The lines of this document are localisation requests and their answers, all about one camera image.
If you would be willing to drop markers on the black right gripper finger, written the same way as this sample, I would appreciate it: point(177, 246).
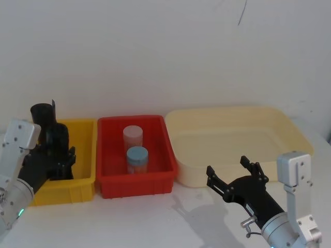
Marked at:
point(254, 169)
point(217, 183)

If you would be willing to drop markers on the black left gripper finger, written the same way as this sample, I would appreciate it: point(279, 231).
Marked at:
point(42, 149)
point(72, 156)

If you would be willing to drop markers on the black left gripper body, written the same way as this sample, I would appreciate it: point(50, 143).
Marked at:
point(33, 170)

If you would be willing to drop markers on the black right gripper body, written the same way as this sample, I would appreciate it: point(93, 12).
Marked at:
point(253, 193)

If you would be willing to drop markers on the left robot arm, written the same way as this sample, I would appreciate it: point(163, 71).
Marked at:
point(20, 133)

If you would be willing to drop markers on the yellow plastic bin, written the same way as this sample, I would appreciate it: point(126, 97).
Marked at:
point(82, 155)

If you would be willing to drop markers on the black bag roll loose flap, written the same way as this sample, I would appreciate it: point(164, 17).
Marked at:
point(41, 113)

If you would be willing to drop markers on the cream plastic tray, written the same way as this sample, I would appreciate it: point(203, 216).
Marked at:
point(219, 134)

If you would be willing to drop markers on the clear jar white lid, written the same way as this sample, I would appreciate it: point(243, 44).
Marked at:
point(132, 137)

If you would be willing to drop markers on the clear jar blue lid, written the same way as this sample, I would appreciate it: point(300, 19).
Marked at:
point(137, 160)

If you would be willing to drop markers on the red plastic bin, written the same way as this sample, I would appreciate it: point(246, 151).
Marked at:
point(155, 144)

